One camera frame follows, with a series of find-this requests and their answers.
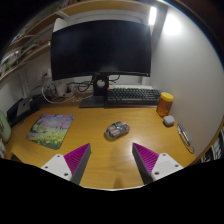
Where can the black box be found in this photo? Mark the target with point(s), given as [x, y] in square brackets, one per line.
[35, 101]

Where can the dark pen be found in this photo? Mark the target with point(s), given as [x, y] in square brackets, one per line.
[183, 134]

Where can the transparent computer mouse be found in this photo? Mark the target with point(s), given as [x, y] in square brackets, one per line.
[117, 129]

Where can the white wall lamp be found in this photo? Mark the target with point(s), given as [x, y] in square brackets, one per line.
[152, 16]

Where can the silver mini computer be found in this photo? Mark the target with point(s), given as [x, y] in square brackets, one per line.
[24, 106]

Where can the white wall outlet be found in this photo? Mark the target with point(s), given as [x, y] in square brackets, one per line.
[47, 73]

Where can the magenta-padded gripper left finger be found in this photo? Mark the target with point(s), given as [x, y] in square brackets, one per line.
[60, 165]

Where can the white power strip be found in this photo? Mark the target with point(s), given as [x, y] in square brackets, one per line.
[63, 90]

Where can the pale green bag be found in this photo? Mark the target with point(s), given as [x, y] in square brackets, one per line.
[4, 128]

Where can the flower landscape print mouse pad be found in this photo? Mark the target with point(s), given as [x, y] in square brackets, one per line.
[50, 130]

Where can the black mechanical keyboard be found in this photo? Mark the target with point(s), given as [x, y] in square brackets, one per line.
[133, 96]

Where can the orange jar with yellow lid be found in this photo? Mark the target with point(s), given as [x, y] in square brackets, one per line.
[164, 106]

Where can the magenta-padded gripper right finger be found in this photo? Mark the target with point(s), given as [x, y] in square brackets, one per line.
[163, 165]

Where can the small grey earbuds case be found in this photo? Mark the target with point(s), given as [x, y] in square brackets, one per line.
[168, 120]

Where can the black curved computer monitor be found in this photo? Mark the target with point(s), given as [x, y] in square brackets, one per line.
[100, 48]

